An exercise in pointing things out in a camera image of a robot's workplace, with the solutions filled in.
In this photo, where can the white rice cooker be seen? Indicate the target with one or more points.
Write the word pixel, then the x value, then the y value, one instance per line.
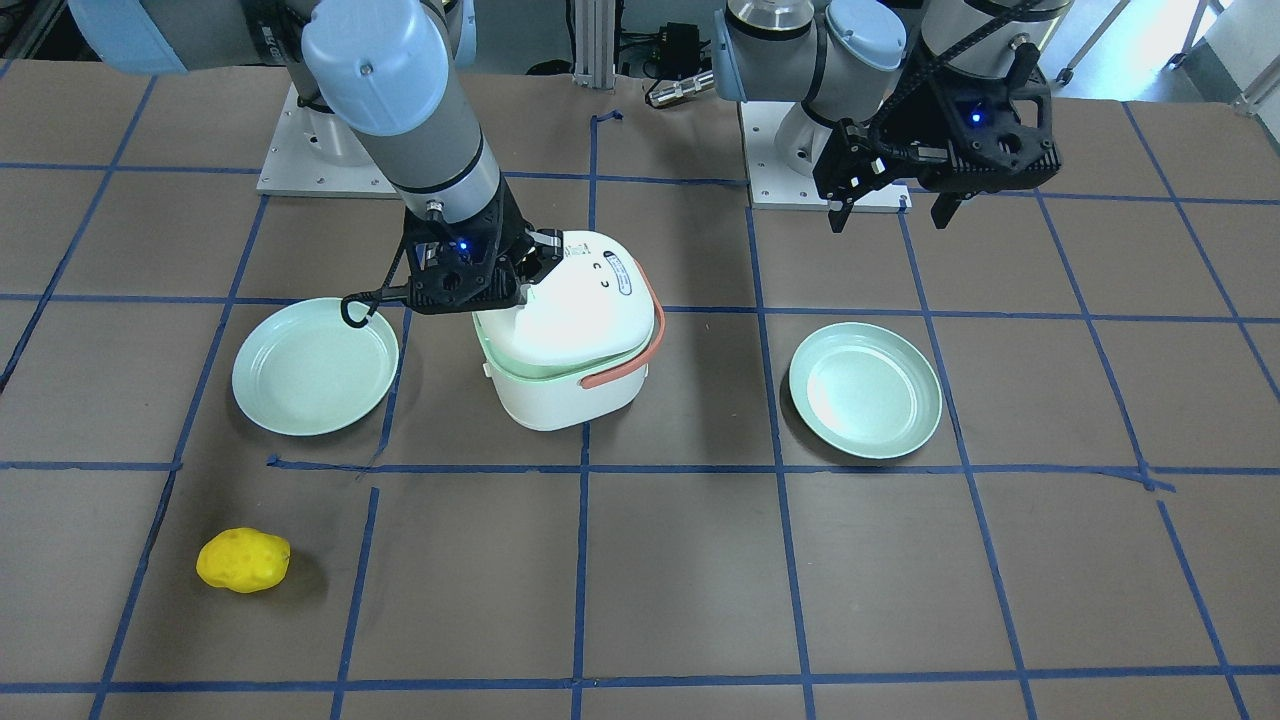
pixel 580 345

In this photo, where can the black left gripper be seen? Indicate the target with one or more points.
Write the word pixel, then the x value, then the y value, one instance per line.
pixel 917 128

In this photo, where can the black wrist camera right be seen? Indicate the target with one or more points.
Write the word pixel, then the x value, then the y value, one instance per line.
pixel 459 276

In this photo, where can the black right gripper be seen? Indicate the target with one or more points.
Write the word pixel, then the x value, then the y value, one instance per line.
pixel 505 226

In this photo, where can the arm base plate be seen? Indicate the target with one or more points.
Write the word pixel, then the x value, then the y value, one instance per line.
pixel 781 145
pixel 313 154

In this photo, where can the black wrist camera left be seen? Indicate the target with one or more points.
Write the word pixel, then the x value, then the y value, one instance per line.
pixel 996 133

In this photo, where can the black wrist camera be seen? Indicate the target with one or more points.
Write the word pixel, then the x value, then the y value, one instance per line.
pixel 459 276
pixel 996 133

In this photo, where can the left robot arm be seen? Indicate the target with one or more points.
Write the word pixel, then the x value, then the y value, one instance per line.
pixel 849 56

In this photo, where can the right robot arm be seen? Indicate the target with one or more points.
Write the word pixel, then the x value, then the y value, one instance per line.
pixel 388 70

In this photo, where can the aluminium frame post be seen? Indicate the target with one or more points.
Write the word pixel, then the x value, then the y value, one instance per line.
pixel 595 40

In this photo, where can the green plate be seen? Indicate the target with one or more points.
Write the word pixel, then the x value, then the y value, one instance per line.
pixel 865 390
pixel 304 372

